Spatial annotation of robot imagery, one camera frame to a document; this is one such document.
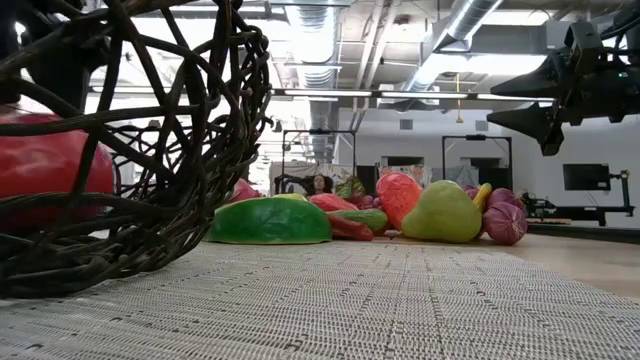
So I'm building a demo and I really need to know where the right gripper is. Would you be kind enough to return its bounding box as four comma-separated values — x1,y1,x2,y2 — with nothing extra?
485,19,640,157

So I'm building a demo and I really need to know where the yellow banana green stem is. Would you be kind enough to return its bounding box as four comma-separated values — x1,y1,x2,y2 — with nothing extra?
472,182,494,214

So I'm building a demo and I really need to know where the green pear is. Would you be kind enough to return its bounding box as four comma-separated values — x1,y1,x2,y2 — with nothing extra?
401,179,484,245

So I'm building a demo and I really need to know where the red strawberry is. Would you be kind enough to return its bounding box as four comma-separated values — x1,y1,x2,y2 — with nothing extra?
375,172,424,232

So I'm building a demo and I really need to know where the purple grape bunch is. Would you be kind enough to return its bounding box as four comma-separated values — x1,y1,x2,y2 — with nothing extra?
335,175,384,210

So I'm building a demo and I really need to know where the green cucumber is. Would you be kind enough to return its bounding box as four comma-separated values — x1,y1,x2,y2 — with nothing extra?
327,208,389,233

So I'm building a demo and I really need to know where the red chili pepper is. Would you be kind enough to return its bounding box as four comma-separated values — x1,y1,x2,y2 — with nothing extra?
327,213,375,242

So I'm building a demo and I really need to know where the red plastic vegetable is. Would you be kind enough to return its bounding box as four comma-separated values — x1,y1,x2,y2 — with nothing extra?
308,192,359,213

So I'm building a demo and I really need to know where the red dragon fruit toy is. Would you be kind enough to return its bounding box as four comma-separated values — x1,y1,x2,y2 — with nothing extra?
203,197,334,246

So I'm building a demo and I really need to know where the pink plastic fruit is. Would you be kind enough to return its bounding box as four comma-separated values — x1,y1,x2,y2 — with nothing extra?
230,178,262,204

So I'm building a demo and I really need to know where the red round fruit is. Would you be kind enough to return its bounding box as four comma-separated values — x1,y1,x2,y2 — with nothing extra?
0,110,117,234

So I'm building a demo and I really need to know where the dark wicker basket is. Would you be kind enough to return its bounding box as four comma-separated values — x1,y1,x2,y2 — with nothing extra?
0,0,275,300

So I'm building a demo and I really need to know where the ceiling strip light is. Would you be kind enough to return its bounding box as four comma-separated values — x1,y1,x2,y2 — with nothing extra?
283,89,374,98
380,90,469,100
476,92,554,103

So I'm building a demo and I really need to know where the black monitor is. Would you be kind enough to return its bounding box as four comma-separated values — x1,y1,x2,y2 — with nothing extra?
562,163,612,192

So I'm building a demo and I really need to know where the black monitor stand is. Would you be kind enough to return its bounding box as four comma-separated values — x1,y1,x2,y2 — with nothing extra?
549,169,636,227

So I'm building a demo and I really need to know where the person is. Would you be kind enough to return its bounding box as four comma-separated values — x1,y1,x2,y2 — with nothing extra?
305,174,335,197

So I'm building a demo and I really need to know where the white cloth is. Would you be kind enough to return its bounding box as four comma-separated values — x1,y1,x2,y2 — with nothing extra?
269,160,321,195

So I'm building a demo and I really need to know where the grey woven placemat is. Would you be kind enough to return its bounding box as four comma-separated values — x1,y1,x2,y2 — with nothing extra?
0,241,640,360

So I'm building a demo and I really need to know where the black metal frame rig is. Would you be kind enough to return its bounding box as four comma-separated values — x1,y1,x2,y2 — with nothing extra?
441,133,514,191

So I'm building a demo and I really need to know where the yellow hanging cord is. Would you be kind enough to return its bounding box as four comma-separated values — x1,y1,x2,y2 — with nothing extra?
454,73,464,125

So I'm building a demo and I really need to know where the large silver ceiling duct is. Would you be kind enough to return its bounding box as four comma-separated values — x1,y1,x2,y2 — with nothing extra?
399,0,504,94

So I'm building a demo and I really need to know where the silver spiral ceiling duct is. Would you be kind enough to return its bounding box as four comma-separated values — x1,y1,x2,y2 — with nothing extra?
284,4,344,164

